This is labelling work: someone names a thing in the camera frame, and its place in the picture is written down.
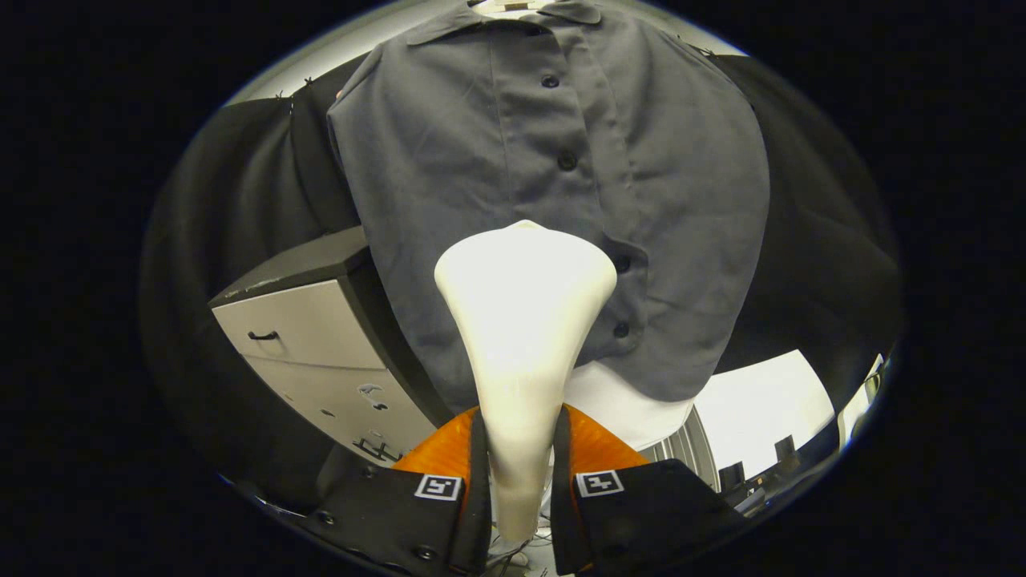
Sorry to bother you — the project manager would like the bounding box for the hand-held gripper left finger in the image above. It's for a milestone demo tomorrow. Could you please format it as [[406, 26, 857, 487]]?
[[309, 407, 491, 576]]

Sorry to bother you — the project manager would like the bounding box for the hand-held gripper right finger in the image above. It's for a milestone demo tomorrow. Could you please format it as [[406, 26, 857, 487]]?
[[551, 403, 750, 576]]

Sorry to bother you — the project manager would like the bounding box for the white garment steamer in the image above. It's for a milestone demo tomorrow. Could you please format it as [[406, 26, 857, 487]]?
[[434, 220, 618, 544]]

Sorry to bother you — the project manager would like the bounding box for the grey button shirt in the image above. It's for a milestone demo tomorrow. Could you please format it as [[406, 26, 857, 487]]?
[[327, 0, 772, 414]]

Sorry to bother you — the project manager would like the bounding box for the white mannequin torso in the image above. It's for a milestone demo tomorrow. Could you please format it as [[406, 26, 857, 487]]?
[[473, 0, 697, 452]]

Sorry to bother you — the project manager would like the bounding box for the grey metal panel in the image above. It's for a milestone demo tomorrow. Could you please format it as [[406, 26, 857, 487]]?
[[641, 405, 720, 491]]

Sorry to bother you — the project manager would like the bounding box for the white table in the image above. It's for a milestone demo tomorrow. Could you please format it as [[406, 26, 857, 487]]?
[[693, 349, 836, 482]]

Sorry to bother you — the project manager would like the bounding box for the grey drawer cabinet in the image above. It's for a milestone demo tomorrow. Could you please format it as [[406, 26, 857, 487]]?
[[208, 226, 454, 470]]

